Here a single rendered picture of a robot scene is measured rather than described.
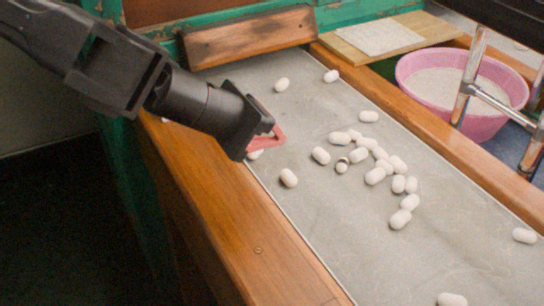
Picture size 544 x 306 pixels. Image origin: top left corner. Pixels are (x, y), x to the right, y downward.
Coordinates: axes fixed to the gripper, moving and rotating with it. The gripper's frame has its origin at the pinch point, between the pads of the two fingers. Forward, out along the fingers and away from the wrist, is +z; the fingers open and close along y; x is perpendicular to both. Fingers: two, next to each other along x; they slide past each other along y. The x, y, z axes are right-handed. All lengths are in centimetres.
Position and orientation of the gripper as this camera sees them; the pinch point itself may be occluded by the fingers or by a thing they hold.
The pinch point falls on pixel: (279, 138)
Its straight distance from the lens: 61.6
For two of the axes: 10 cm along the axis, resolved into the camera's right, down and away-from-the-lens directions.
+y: -4.7, -5.5, 6.9
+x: -5.6, 7.9, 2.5
